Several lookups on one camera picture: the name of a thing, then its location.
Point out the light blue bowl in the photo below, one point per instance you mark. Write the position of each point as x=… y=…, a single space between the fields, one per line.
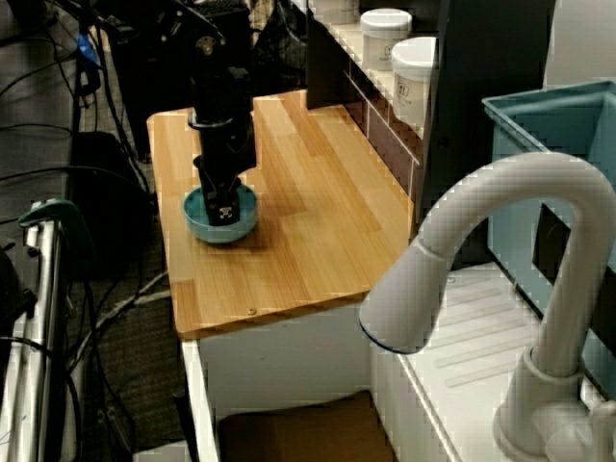
x=221 y=235

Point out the black keyboard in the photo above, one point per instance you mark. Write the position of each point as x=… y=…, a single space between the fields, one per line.
x=226 y=7

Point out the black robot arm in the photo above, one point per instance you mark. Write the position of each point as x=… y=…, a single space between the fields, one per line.
x=212 y=72

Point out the teal plastic bin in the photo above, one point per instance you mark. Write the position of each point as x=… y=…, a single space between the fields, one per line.
x=529 y=120

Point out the black computer case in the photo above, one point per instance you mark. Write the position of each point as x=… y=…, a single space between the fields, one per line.
x=135 y=96

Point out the cream ledge shelf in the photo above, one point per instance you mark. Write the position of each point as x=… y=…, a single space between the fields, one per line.
x=349 y=43

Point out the black floor box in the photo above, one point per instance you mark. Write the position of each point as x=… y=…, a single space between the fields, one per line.
x=110 y=216

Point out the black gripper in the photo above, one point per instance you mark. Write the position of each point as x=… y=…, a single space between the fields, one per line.
x=226 y=144

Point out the white sink basin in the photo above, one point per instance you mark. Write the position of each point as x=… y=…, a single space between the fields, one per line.
x=289 y=356

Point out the white lidded jar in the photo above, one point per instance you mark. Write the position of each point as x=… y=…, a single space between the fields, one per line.
x=411 y=72
x=385 y=33

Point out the black device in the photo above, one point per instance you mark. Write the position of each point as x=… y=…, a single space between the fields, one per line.
x=14 y=289

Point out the light grey gooseneck faucet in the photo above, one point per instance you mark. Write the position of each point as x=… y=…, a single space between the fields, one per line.
x=529 y=173

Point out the aluminium frame rail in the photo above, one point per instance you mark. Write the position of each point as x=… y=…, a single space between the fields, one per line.
x=43 y=289

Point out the green clamp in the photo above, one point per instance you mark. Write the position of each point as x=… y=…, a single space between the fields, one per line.
x=53 y=209

